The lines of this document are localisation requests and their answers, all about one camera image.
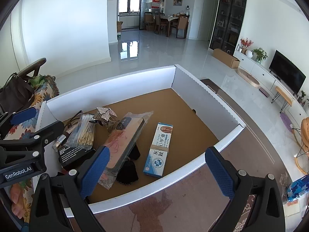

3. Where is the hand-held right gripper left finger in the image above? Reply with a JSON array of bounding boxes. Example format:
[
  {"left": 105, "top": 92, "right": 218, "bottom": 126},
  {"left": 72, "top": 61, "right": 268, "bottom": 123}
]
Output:
[{"left": 28, "top": 146, "right": 111, "bottom": 232}]

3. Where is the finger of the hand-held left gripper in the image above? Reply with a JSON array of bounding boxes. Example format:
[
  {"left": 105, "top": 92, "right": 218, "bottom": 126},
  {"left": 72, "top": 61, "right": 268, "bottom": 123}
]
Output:
[
  {"left": 0, "top": 120, "right": 65, "bottom": 171},
  {"left": 0, "top": 107, "right": 37, "bottom": 141}
]

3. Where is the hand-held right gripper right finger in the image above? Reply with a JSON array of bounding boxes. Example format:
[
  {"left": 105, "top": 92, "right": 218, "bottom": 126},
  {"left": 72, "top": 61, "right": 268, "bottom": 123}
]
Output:
[{"left": 204, "top": 146, "right": 286, "bottom": 232}]

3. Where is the gold cosmetic tube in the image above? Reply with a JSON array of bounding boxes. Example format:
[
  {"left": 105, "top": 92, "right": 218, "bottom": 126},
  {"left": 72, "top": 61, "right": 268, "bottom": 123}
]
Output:
[{"left": 53, "top": 135, "right": 67, "bottom": 150}]

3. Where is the black printed box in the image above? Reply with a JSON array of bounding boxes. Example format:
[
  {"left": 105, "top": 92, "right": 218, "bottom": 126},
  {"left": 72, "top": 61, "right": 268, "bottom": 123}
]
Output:
[{"left": 58, "top": 145, "right": 96, "bottom": 172}]

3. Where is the black scrunchie with silver trim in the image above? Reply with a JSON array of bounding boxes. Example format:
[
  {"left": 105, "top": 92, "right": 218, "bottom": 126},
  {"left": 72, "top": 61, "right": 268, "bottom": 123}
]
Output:
[{"left": 116, "top": 160, "right": 139, "bottom": 187}]

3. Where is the cotton swab pack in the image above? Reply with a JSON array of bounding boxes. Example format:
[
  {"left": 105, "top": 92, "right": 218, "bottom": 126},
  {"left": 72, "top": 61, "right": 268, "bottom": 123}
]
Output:
[{"left": 65, "top": 114, "right": 96, "bottom": 150}]

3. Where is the phone case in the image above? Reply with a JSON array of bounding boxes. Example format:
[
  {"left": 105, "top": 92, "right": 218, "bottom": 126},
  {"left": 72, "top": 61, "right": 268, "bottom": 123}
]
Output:
[{"left": 98, "top": 111, "right": 154, "bottom": 190}]

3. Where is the rhinestone bow claw clip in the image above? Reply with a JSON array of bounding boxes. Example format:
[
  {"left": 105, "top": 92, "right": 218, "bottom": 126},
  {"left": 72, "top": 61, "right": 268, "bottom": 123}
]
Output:
[{"left": 89, "top": 106, "right": 118, "bottom": 132}]

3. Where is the blue white ointment box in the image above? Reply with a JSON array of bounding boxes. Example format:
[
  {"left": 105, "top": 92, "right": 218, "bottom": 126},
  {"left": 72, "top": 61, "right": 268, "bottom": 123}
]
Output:
[{"left": 143, "top": 123, "right": 174, "bottom": 178}]

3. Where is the white cardboard box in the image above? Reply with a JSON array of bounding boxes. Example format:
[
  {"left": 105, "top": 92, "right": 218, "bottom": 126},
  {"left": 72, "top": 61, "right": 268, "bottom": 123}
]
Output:
[{"left": 36, "top": 64, "right": 247, "bottom": 220}]

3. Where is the brown patterned glass desktop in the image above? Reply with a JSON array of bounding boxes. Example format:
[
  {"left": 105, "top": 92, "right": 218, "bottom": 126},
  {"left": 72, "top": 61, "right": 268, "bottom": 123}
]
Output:
[{"left": 60, "top": 78, "right": 305, "bottom": 232}]

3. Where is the person's left hand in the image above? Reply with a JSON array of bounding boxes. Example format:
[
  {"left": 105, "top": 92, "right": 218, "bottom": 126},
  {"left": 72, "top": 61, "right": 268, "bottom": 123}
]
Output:
[{"left": 10, "top": 184, "right": 31, "bottom": 223}]

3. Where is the dark brown handbag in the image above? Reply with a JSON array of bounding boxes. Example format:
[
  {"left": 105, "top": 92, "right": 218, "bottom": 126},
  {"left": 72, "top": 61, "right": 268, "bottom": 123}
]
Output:
[{"left": 0, "top": 73, "right": 35, "bottom": 113}]

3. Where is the floral chair cloth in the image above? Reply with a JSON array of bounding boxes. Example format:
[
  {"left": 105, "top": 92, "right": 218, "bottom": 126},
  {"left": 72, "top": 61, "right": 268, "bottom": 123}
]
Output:
[{"left": 5, "top": 75, "right": 60, "bottom": 194}]

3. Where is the wooden chair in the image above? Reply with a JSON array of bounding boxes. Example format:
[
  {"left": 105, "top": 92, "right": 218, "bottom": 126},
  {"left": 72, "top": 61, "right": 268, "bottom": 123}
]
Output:
[{"left": 18, "top": 57, "right": 47, "bottom": 78}]

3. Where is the blue camouflage bottle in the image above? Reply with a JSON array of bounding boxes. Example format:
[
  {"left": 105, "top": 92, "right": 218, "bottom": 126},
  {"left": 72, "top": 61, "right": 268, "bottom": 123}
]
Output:
[{"left": 286, "top": 175, "right": 309, "bottom": 201}]

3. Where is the purple floor mat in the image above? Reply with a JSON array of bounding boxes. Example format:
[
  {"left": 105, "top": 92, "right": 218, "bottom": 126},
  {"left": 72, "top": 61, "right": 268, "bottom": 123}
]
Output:
[{"left": 280, "top": 113, "right": 294, "bottom": 132}]

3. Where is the orange lounge chair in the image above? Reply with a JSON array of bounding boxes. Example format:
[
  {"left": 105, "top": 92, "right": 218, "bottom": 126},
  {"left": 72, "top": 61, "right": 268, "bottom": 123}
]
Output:
[{"left": 293, "top": 117, "right": 309, "bottom": 175}]

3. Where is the round beige floor mat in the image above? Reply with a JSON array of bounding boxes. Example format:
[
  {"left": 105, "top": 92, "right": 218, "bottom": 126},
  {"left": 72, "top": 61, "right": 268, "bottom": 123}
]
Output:
[{"left": 235, "top": 68, "right": 260, "bottom": 88}]

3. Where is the wooden stool with metal legs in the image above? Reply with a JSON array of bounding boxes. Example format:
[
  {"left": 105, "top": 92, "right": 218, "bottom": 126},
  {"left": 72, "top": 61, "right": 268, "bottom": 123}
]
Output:
[{"left": 272, "top": 86, "right": 294, "bottom": 113}]

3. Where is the white television cabinet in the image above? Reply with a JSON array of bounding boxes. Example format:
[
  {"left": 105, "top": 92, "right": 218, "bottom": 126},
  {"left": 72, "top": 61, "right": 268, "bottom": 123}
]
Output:
[{"left": 234, "top": 51, "right": 309, "bottom": 126}]

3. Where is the brown cardboard box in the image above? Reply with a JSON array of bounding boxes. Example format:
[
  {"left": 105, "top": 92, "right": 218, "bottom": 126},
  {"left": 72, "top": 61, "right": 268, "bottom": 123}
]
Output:
[{"left": 212, "top": 48, "right": 241, "bottom": 69}]

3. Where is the black television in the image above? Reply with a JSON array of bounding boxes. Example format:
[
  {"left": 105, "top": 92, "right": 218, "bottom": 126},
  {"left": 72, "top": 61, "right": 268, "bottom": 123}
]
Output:
[{"left": 269, "top": 50, "right": 306, "bottom": 95}]

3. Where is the green potted plant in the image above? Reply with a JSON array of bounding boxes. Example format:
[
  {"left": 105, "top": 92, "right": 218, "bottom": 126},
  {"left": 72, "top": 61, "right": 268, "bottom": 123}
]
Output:
[{"left": 252, "top": 48, "right": 268, "bottom": 64}]

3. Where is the red flower arrangement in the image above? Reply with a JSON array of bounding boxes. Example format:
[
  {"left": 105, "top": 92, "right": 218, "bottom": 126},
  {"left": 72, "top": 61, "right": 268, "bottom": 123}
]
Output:
[{"left": 240, "top": 37, "right": 254, "bottom": 55}]

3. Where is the dining chair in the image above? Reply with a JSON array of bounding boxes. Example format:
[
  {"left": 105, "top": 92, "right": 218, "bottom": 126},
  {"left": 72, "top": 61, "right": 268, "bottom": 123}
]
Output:
[
  {"left": 154, "top": 14, "right": 167, "bottom": 35},
  {"left": 176, "top": 17, "right": 189, "bottom": 39},
  {"left": 144, "top": 12, "right": 155, "bottom": 31}
]

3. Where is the dark glass display cabinet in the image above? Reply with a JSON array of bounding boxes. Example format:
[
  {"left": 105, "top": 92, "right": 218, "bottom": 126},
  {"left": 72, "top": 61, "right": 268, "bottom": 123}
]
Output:
[{"left": 209, "top": 0, "right": 248, "bottom": 56}]

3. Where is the white door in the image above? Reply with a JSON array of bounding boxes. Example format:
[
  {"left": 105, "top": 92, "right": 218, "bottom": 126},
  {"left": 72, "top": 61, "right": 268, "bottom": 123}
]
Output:
[{"left": 198, "top": 0, "right": 216, "bottom": 41}]

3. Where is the wooden dining table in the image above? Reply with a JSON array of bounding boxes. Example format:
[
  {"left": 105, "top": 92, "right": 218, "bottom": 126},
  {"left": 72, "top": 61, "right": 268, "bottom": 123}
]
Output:
[{"left": 159, "top": 16, "right": 180, "bottom": 37}]

